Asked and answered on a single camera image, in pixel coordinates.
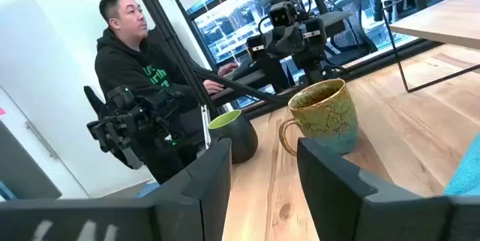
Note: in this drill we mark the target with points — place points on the black mesh office chair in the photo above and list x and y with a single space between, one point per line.
352 34

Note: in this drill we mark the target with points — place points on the black aluminium table frame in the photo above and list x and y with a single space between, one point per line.
165 34

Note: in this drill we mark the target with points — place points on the wooden shelf black metal legs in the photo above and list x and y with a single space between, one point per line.
442 19

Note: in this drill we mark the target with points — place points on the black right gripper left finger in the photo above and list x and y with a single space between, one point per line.
195 203

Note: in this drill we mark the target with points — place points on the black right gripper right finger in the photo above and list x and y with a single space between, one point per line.
337 196

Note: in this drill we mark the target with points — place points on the silver frame bracket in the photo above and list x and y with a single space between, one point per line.
205 128

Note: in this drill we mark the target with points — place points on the turquoise cloth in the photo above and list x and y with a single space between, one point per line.
467 169

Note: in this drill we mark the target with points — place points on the black keyboard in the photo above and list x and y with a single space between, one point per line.
240 69

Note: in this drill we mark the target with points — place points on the person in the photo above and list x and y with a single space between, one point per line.
123 64

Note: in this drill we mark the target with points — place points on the blue flat sheet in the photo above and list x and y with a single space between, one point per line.
147 190

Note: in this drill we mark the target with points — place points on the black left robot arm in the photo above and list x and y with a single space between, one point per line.
318 68

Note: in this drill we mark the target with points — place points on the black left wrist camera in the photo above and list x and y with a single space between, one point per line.
281 15

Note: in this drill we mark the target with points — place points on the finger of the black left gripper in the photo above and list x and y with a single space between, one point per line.
317 27
258 55

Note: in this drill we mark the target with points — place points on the large black-framed window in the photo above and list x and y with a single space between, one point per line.
225 19

